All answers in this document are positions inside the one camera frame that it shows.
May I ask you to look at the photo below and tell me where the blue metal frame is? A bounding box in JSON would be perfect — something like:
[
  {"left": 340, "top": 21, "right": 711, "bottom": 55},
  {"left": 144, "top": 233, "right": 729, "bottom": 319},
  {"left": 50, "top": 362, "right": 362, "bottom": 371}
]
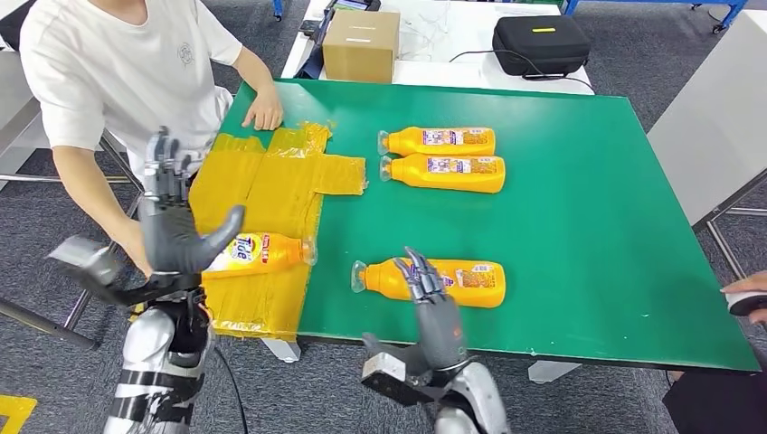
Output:
[{"left": 273, "top": 0, "right": 750, "bottom": 34}]

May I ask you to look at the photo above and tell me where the black zippered carry case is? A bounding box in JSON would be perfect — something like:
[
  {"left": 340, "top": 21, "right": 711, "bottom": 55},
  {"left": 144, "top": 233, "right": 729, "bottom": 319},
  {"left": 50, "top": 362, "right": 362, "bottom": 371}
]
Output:
[
  {"left": 0, "top": 5, "right": 28, "bottom": 51},
  {"left": 491, "top": 14, "right": 593, "bottom": 79}
]

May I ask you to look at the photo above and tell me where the person's left hand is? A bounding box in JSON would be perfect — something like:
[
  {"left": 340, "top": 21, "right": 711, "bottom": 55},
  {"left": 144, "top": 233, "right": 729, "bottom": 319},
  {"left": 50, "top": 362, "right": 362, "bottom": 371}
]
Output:
[{"left": 241, "top": 99, "right": 285, "bottom": 132}]

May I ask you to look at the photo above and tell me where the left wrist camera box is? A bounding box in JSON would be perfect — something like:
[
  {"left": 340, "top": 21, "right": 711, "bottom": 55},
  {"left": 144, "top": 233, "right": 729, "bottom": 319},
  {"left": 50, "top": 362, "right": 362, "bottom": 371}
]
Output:
[{"left": 46, "top": 234, "right": 205, "bottom": 307}]

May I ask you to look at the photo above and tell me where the orange detergent bottle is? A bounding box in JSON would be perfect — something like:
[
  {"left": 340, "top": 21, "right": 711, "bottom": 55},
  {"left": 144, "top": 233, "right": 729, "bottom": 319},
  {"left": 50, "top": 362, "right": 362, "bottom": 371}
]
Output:
[
  {"left": 379, "top": 153, "right": 507, "bottom": 194},
  {"left": 351, "top": 257, "right": 507, "bottom": 309},
  {"left": 202, "top": 231, "right": 318, "bottom": 281},
  {"left": 377, "top": 126, "right": 497, "bottom": 158}
]

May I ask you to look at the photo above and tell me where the person's hand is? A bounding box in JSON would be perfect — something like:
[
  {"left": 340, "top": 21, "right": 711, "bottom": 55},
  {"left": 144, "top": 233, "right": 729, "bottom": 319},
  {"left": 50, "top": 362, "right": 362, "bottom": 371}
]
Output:
[{"left": 722, "top": 270, "right": 767, "bottom": 326}]

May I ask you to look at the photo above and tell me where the person's right hand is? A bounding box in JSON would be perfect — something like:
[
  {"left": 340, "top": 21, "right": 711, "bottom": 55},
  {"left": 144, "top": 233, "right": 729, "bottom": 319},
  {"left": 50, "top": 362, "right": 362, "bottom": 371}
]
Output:
[{"left": 119, "top": 218, "right": 152, "bottom": 279}]

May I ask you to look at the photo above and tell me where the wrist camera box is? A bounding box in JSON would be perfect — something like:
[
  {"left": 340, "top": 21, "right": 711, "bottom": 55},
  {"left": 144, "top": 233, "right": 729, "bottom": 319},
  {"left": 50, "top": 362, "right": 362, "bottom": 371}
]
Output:
[
  {"left": 46, "top": 234, "right": 205, "bottom": 307},
  {"left": 360, "top": 352, "right": 439, "bottom": 407}
]

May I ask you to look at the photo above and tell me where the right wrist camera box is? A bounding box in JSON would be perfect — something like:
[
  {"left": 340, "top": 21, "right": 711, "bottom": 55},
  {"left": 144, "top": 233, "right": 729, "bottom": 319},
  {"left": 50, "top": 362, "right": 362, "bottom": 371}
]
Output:
[{"left": 360, "top": 352, "right": 439, "bottom": 407}]

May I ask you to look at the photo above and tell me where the yellow taped cardboard mat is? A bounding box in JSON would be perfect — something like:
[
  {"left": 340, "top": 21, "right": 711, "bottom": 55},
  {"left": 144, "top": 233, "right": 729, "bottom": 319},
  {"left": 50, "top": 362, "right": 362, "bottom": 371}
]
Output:
[{"left": 128, "top": 121, "right": 368, "bottom": 343}]

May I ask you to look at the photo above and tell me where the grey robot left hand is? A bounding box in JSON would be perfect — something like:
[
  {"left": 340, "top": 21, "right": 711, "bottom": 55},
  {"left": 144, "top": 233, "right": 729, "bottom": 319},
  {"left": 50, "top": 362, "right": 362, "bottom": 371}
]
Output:
[{"left": 138, "top": 127, "right": 247, "bottom": 277}]

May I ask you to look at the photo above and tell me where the white table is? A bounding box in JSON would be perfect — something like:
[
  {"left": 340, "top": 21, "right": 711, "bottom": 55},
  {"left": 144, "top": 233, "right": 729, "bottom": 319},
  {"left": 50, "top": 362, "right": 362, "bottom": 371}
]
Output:
[{"left": 279, "top": 0, "right": 595, "bottom": 96}]

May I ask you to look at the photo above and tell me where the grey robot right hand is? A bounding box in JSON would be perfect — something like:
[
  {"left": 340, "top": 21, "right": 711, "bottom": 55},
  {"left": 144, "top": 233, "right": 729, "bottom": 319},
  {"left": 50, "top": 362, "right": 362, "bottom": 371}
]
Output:
[{"left": 361, "top": 246, "right": 471, "bottom": 375}]

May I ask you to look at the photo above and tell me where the grey handheld device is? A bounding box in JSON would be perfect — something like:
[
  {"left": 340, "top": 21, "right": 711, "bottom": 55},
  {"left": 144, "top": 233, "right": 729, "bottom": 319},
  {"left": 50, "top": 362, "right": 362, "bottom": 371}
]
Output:
[{"left": 724, "top": 291, "right": 767, "bottom": 317}]

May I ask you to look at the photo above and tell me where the grey table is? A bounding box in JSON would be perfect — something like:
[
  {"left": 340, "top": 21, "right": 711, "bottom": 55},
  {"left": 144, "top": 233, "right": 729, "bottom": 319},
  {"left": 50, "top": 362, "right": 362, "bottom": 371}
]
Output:
[{"left": 647, "top": 8, "right": 767, "bottom": 283}]

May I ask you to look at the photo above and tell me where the metal table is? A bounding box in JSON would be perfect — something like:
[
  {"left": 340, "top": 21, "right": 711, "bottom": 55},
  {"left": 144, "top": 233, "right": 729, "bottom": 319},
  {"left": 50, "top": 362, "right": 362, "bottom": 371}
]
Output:
[{"left": 0, "top": 51, "right": 145, "bottom": 351}]

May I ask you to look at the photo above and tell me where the white table foot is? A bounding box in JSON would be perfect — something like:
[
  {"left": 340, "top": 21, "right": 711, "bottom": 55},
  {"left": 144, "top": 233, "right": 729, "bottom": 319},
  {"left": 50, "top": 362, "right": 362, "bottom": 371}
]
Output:
[
  {"left": 261, "top": 338, "right": 302, "bottom": 364},
  {"left": 528, "top": 359, "right": 582, "bottom": 384}
]

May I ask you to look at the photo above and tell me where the person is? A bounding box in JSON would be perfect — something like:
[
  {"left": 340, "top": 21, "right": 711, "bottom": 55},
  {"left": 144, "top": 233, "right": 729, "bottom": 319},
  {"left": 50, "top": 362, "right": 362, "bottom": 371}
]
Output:
[
  {"left": 661, "top": 270, "right": 767, "bottom": 434},
  {"left": 19, "top": 0, "right": 285, "bottom": 279}
]

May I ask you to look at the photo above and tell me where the black cable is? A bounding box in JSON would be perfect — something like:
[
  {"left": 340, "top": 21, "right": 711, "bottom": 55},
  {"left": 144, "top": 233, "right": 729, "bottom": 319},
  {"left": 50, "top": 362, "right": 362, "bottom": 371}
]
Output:
[{"left": 448, "top": 49, "right": 597, "bottom": 95}]

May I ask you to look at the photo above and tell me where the brown cardboard box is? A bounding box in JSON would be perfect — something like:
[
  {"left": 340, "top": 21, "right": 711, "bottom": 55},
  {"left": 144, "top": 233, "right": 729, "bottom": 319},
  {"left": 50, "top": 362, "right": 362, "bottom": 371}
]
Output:
[{"left": 322, "top": 8, "right": 402, "bottom": 84}]

